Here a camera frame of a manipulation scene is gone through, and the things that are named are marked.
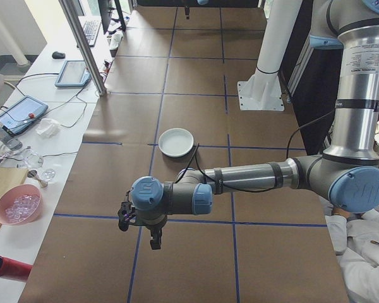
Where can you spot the light blue plate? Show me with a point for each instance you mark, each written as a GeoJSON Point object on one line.
{"type": "Point", "coordinates": [176, 153]}
{"type": "Point", "coordinates": [176, 156]}

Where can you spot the white plate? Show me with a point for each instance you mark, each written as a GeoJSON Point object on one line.
{"type": "Point", "coordinates": [176, 140]}

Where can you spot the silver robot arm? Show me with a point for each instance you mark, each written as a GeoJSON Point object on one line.
{"type": "Point", "coordinates": [360, 94]}

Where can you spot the black monitor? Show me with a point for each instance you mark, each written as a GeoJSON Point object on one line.
{"type": "Point", "coordinates": [105, 12]}

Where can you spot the white keyboard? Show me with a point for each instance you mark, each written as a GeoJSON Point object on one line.
{"type": "Point", "coordinates": [91, 31]}

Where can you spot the small clear glass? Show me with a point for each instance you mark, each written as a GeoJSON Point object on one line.
{"type": "Point", "coordinates": [48, 175]}

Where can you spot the light blue teach pendant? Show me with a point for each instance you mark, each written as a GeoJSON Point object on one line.
{"type": "Point", "coordinates": [19, 112]}
{"type": "Point", "coordinates": [72, 72]}

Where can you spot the black computer mouse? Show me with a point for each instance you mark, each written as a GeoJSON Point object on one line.
{"type": "Point", "coordinates": [58, 55]}

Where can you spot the clear drinking glass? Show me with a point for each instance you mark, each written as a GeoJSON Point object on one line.
{"type": "Point", "coordinates": [31, 158]}

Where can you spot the red cylinder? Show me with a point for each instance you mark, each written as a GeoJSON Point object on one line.
{"type": "Point", "coordinates": [12, 268]}

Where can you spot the white desk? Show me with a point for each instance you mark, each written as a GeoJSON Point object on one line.
{"type": "Point", "coordinates": [69, 110]}

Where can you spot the white crumpled tissue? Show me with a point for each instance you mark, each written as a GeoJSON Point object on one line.
{"type": "Point", "coordinates": [47, 127]}

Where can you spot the wooden board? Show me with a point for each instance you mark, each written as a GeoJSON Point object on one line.
{"type": "Point", "coordinates": [6, 180]}

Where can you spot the white pipe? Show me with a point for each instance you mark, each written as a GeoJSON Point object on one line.
{"type": "Point", "coordinates": [14, 31]}

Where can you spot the clear shaker bottle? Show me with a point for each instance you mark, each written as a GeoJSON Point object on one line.
{"type": "Point", "coordinates": [0, 132]}

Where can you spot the person in white coat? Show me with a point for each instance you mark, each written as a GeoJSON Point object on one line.
{"type": "Point", "coordinates": [360, 252]}

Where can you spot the white pedestal column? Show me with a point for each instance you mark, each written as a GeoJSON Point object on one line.
{"type": "Point", "coordinates": [271, 47]}

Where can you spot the aluminium frame post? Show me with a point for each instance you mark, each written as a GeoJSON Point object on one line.
{"type": "Point", "coordinates": [86, 47]}

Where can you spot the metal frame bar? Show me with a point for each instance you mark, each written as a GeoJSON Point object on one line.
{"type": "Point", "coordinates": [298, 72]}

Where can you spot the black frame cover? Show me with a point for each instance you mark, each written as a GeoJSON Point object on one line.
{"type": "Point", "coordinates": [325, 82]}

